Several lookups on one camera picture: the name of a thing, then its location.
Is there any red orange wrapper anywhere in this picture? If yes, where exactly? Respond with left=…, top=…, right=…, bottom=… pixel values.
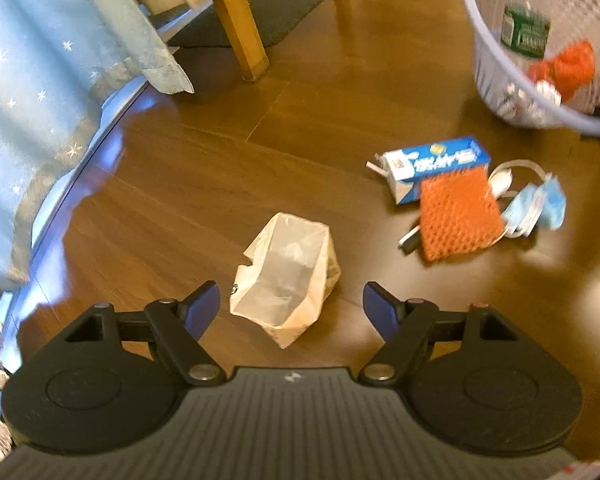
left=527, top=39, right=595, bottom=102

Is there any brown paper bag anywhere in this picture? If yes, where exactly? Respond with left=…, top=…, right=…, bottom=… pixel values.
left=230, top=212, right=341, bottom=349

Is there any orange foam fruit net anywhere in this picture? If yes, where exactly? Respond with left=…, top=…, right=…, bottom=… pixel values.
left=419, top=167, right=504, bottom=262

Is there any dark floor mat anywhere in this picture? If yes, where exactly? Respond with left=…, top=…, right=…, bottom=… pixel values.
left=168, top=0, right=324, bottom=49

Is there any blue milk carton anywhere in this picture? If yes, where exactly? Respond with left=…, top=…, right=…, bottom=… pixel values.
left=365, top=136, right=491, bottom=205

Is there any blue face mask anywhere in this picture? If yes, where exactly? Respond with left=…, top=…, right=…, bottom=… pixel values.
left=489, top=159, right=567, bottom=240

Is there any lavender plastic mesh basket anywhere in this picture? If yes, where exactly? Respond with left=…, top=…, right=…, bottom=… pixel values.
left=463, top=0, right=600, bottom=138

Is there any clear plastic water bottle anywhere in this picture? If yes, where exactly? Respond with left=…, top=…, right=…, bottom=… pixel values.
left=501, top=3, right=550, bottom=60

